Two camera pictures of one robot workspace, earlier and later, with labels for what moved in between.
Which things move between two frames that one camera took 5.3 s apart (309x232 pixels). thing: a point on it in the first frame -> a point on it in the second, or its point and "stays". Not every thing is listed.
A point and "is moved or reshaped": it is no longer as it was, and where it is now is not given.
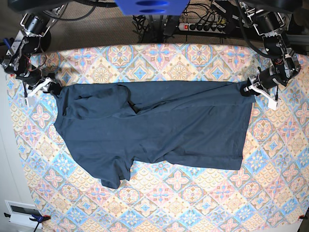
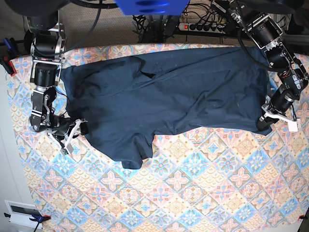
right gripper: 262,84 -> 277,106
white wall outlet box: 20,213 stays
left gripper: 45,84 -> 65,129
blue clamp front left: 39,219 stays
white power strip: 202,27 stays
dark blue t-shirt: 203,123 is moved or reshaped
